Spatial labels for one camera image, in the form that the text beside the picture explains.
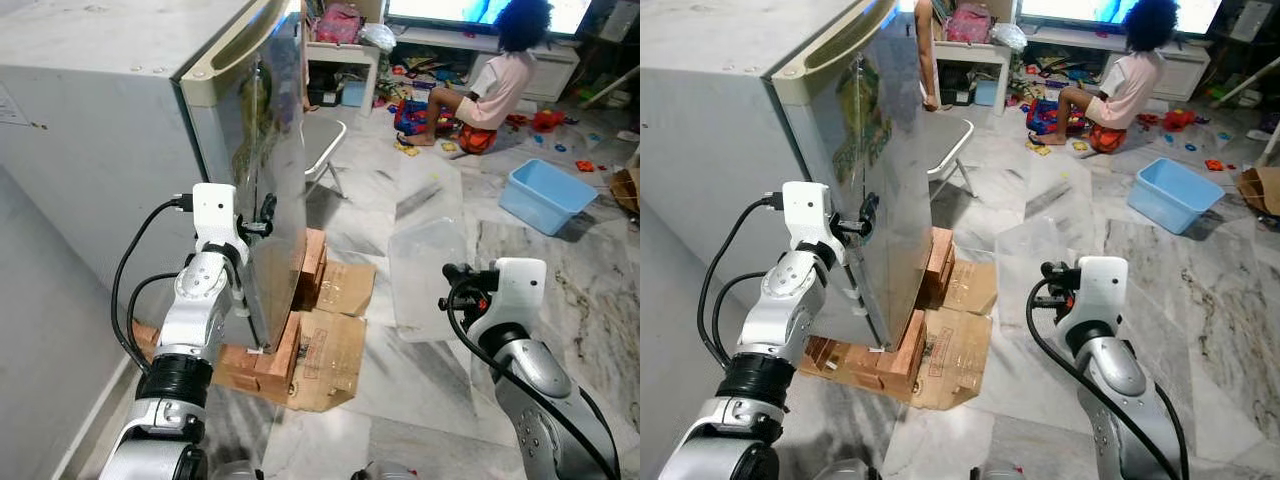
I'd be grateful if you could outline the fridge door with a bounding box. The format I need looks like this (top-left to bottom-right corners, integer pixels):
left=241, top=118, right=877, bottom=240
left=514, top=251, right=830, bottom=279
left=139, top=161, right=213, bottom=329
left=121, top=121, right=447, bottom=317
left=178, top=0, right=309, bottom=353
left=770, top=0, right=936, bottom=353

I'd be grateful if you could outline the grey fridge body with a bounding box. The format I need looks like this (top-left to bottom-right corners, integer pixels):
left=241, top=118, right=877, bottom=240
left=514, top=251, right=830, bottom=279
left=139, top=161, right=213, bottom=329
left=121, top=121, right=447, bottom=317
left=640, top=0, right=881, bottom=371
left=0, top=0, right=263, bottom=346

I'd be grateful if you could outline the grey folding chair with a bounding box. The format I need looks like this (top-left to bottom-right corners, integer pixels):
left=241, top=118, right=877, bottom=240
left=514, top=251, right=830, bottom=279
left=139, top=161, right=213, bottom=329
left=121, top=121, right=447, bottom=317
left=925, top=115, right=979, bottom=199
left=303, top=118, right=349, bottom=199

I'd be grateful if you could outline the light blue plastic tub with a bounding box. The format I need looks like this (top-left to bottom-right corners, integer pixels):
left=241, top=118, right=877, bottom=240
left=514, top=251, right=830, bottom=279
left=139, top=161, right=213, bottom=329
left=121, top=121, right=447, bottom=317
left=1128, top=157, right=1226, bottom=236
left=498, top=158, right=599, bottom=237

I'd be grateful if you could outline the flattened brown cardboard sheet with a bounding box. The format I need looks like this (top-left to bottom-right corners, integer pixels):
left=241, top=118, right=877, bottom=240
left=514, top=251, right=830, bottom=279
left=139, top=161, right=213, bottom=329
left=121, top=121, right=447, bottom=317
left=905, top=258, right=999, bottom=411
left=285, top=258, right=379, bottom=413

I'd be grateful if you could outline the blue and red bag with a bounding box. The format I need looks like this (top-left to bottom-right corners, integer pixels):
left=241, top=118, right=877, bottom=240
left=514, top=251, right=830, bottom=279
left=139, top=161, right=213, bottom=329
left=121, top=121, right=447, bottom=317
left=393, top=98, right=456, bottom=139
left=1025, top=98, right=1086, bottom=139

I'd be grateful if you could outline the white plastic table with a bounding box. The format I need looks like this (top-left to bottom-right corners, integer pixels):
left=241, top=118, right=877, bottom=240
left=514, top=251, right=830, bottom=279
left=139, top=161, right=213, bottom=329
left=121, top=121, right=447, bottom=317
left=305, top=40, right=383, bottom=113
left=935, top=40, right=1013, bottom=111

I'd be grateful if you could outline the small brown cardboard box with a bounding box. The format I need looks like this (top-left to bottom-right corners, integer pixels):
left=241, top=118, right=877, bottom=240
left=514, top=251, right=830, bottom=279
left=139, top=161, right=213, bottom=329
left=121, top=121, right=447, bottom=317
left=1238, top=165, right=1280, bottom=216
left=610, top=168, right=641, bottom=213

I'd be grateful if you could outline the child in pink shirt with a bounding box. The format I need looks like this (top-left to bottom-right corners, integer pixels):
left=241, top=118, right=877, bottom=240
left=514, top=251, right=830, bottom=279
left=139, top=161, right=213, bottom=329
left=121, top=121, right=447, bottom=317
left=405, top=0, right=556, bottom=151
left=1035, top=0, right=1181, bottom=153

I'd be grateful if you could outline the pink bag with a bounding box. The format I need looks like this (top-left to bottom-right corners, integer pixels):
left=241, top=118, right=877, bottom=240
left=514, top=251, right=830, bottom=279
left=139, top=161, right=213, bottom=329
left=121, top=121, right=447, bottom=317
left=945, top=3, right=993, bottom=45
left=315, top=3, right=363, bottom=45

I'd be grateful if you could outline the white television console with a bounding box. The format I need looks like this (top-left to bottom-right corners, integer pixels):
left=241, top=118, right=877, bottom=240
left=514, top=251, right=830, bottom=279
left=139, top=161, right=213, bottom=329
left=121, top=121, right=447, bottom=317
left=1020, top=25, right=1211, bottom=101
left=390, top=25, right=581, bottom=101

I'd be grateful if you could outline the flat screen television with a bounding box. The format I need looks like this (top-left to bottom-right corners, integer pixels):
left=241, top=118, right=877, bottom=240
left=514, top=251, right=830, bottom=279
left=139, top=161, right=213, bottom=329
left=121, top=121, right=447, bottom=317
left=1015, top=0, right=1223, bottom=36
left=385, top=0, right=596, bottom=36

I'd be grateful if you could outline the white speaker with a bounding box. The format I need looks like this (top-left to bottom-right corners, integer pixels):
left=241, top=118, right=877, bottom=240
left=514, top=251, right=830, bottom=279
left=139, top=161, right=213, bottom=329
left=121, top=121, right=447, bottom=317
left=600, top=0, right=639, bottom=43
left=1228, top=0, right=1271, bottom=43

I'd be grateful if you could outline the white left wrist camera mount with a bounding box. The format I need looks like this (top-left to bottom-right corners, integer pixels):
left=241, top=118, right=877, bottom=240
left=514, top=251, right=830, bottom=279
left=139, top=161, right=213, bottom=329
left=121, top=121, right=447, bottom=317
left=190, top=182, right=251, bottom=263
left=780, top=180, right=846, bottom=266

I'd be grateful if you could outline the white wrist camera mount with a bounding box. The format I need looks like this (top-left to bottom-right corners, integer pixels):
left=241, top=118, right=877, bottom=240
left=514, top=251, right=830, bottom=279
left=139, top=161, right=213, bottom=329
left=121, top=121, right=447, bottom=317
left=1055, top=255, right=1131, bottom=346
left=780, top=180, right=846, bottom=266
left=468, top=257, right=549, bottom=346
left=190, top=182, right=251, bottom=263

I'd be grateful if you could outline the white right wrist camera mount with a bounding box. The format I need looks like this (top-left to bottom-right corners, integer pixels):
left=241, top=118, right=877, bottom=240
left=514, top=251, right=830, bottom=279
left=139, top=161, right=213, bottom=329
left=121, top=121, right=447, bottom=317
left=468, top=257, right=549, bottom=346
left=1055, top=255, right=1131, bottom=346

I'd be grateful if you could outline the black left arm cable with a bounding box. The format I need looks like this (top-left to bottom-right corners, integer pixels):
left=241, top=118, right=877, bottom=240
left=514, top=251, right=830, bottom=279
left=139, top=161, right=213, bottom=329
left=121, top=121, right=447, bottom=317
left=697, top=193, right=786, bottom=371
left=110, top=195, right=196, bottom=376

